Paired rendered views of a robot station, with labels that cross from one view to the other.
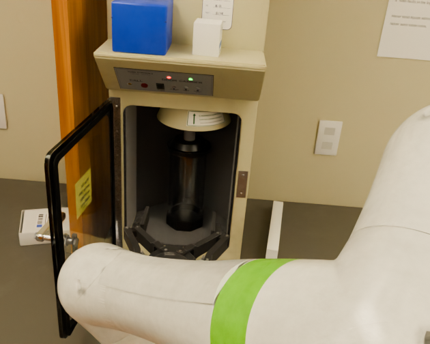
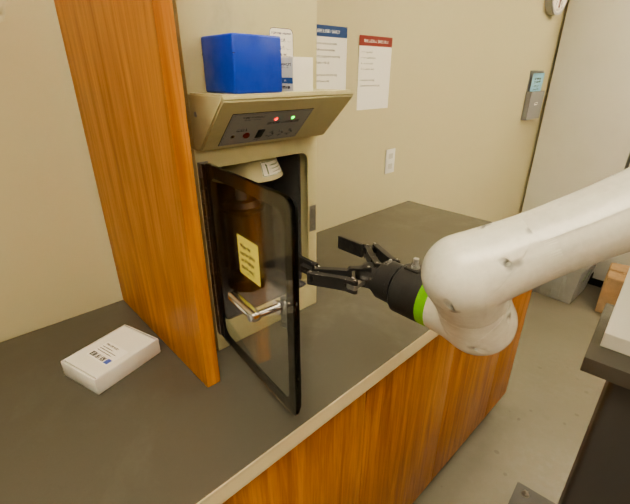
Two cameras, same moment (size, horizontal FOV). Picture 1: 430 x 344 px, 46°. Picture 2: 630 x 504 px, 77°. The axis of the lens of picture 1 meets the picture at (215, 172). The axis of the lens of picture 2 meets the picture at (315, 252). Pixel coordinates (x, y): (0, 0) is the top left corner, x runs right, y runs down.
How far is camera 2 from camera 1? 0.71 m
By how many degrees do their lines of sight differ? 39
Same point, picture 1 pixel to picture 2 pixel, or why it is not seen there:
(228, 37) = not seen: hidden behind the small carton
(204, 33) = (301, 67)
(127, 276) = (580, 212)
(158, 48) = (277, 84)
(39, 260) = (143, 391)
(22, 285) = (160, 421)
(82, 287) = (513, 260)
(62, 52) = (176, 105)
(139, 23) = (259, 57)
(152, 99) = (237, 155)
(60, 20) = (170, 63)
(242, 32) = not seen: hidden behind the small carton
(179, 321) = not seen: outside the picture
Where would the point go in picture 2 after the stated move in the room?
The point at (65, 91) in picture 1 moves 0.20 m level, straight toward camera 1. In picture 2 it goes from (183, 155) to (287, 168)
